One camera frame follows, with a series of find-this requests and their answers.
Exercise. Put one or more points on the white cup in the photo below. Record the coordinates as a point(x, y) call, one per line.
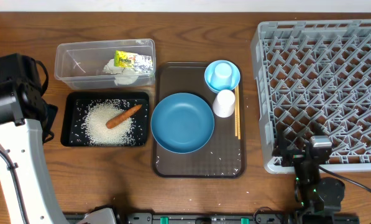
point(224, 104)

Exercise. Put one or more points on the white napkin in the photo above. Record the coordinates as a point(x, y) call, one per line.
point(122, 76)

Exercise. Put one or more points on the orange carrot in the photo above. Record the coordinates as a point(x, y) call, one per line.
point(117, 120)

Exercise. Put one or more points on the black food waste tray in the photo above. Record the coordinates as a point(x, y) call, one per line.
point(76, 103)

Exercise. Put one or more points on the clear plastic bin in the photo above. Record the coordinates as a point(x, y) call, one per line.
point(80, 64)

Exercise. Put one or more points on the dark blue plate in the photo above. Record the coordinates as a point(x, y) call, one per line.
point(182, 123)

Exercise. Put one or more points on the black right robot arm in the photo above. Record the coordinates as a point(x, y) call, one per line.
point(320, 198)

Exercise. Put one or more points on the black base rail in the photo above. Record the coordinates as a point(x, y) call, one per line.
point(261, 216)

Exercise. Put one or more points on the light blue cup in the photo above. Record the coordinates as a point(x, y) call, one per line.
point(222, 76)

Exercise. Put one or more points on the yellow green snack wrapper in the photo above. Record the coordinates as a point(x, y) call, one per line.
point(138, 62)

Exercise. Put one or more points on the light blue bowl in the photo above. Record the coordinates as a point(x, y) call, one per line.
point(209, 71)

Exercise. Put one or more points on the pile of white rice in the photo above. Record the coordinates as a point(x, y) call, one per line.
point(98, 113)

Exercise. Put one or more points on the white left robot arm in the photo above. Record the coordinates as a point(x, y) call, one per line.
point(25, 123)

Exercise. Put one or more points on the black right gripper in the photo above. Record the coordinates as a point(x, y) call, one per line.
point(297, 157)

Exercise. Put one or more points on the brown serving tray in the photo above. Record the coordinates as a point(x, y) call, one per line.
point(223, 156)

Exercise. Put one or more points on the grey dishwasher rack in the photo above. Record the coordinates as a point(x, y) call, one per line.
point(314, 72)

